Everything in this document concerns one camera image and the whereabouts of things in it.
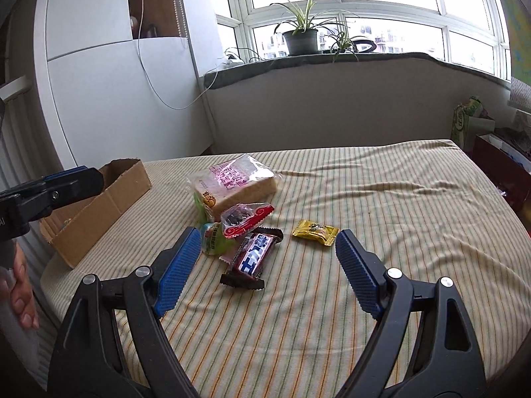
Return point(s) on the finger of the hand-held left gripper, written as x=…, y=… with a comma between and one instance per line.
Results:
x=79, y=188
x=66, y=173

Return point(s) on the grey patterned box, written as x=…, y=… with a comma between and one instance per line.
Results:
x=520, y=95

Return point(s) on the green jelly packet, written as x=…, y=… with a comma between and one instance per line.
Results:
x=213, y=238

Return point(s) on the white power strip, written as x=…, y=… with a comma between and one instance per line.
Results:
x=234, y=61

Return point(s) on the red gift bag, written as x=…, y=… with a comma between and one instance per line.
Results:
x=502, y=166

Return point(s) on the green paper bag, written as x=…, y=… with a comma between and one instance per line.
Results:
x=468, y=124

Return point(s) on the yellow candy packet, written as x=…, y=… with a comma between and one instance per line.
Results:
x=315, y=232

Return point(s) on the red clear snack packet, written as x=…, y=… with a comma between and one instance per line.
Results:
x=244, y=219

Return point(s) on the person's left hand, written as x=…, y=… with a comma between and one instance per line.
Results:
x=20, y=290

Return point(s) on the striped bed sheet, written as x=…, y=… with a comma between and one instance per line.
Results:
x=352, y=319

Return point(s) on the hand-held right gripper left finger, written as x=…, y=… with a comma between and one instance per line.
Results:
x=178, y=269

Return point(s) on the dark blue-white chocolate bar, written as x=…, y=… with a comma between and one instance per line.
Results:
x=251, y=257

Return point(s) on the small spider plant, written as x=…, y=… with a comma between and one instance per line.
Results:
x=342, y=43

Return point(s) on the wall map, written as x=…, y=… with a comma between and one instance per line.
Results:
x=518, y=20

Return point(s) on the white framed window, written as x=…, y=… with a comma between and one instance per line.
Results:
x=373, y=8

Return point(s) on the sliced bread packet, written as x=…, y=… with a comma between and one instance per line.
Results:
x=236, y=182

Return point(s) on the white cabinet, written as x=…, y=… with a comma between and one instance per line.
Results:
x=112, y=99

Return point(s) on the brown cardboard box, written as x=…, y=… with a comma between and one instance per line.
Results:
x=99, y=211

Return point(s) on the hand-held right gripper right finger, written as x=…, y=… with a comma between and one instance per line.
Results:
x=359, y=271

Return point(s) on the potted spider plant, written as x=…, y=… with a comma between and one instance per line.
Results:
x=300, y=41

